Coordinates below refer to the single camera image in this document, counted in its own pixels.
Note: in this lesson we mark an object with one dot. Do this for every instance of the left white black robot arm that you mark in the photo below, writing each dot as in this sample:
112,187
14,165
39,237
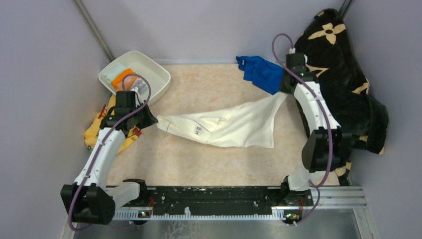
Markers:
87,200

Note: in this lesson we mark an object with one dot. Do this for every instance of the aluminium frame rail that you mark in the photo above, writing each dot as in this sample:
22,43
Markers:
326,197

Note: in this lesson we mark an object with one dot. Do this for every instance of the yellow cartoon print towel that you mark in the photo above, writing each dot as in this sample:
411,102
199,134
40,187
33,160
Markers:
91,134

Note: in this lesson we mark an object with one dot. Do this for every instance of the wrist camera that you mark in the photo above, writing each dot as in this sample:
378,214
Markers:
127,99
296,61

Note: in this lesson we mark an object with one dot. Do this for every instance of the blue towel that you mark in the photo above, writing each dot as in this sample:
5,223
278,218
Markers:
263,74

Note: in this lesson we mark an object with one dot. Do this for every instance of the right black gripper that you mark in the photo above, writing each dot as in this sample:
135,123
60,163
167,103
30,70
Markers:
284,89

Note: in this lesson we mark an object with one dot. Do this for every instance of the white square plastic basin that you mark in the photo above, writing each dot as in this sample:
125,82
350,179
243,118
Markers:
157,76

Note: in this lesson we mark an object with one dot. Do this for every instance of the cream white towel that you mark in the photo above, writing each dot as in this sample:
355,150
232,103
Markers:
245,125

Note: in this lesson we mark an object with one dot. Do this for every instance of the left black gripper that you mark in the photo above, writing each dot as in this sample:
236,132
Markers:
150,119

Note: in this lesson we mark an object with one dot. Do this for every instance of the black floral pattern blanket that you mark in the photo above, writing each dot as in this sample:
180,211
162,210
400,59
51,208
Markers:
343,84

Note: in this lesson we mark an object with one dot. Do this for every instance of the light green rolled towel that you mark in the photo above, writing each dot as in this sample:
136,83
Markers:
113,72

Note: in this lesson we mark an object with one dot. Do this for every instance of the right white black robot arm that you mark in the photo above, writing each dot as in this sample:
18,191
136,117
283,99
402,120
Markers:
325,148

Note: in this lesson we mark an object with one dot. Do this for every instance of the orange rolled towel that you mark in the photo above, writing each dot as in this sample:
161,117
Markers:
124,80

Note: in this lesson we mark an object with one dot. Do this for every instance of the rabbit print striped towel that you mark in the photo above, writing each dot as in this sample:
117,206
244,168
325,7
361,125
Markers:
140,87

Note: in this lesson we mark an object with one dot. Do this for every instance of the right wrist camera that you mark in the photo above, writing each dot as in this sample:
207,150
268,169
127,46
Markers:
296,61

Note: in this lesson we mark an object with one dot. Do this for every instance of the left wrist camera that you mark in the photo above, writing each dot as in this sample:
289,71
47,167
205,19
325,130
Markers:
127,99

